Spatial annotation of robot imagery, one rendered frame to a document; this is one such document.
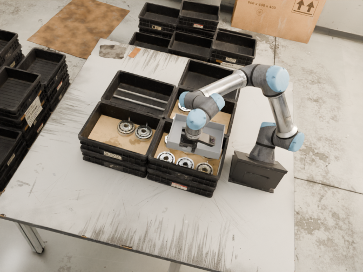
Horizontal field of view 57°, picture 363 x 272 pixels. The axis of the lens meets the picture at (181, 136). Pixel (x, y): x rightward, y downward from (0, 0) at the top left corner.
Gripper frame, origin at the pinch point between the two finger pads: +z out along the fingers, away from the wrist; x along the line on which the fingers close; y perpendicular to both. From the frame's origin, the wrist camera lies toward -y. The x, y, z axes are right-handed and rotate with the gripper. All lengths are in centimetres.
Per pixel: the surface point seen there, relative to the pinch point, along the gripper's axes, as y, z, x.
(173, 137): 10.7, 5.1, -6.0
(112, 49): 74, 66, -96
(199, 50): 6, 116, -149
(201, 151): -4.3, 0.0, 0.5
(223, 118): -17, 38, -39
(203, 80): -1, 47, -71
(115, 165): 41, 33, 6
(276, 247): -54, 30, 35
